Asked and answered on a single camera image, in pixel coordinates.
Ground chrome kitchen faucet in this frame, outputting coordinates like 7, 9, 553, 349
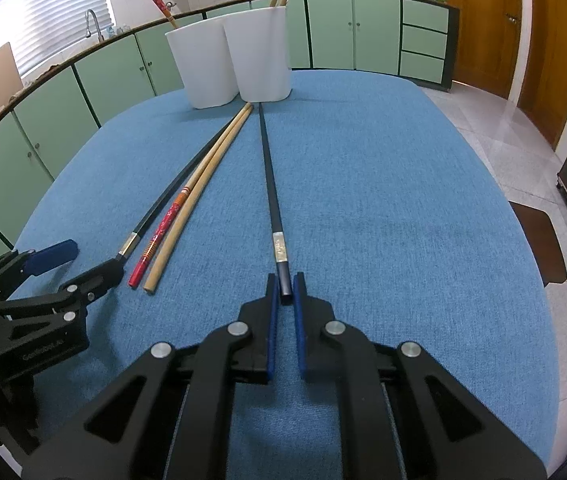
85, 9, 105, 44

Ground green lower kitchen cabinets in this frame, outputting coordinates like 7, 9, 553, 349
0, 0, 460, 255

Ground brown wooden stool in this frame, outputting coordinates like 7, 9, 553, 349
510, 202, 567, 286

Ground white double utensil holder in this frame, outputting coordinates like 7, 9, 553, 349
165, 6, 291, 110

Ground brown wooden door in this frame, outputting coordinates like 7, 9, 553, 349
519, 0, 567, 148
447, 0, 522, 99

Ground blue table mat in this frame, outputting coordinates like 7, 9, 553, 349
10, 69, 561, 480

